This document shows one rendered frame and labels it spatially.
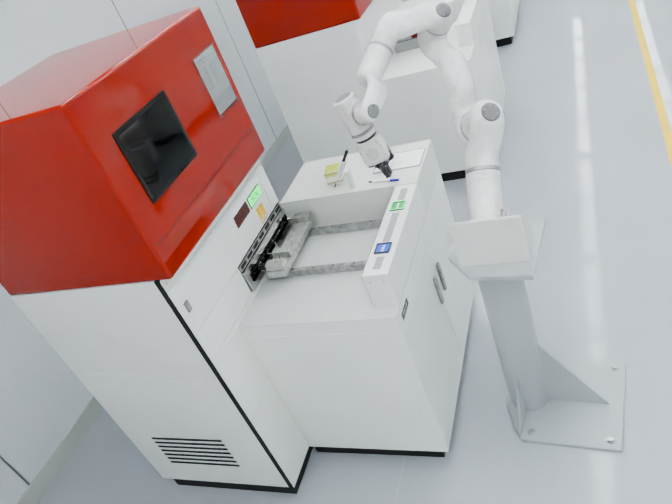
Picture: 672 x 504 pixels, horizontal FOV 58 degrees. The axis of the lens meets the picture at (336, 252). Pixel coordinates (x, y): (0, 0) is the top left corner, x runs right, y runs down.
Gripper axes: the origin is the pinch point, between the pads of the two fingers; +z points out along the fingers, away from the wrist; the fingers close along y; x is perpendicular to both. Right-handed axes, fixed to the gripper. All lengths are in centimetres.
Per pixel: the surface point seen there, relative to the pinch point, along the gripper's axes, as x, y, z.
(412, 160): 32.6, -3.7, 14.2
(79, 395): -26, -222, 49
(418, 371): -45, -8, 57
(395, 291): -39.2, -0.6, 24.4
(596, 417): -23, 35, 120
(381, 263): -33.6, -2.6, 15.7
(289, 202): 15, -55, 4
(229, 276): -37, -59, 0
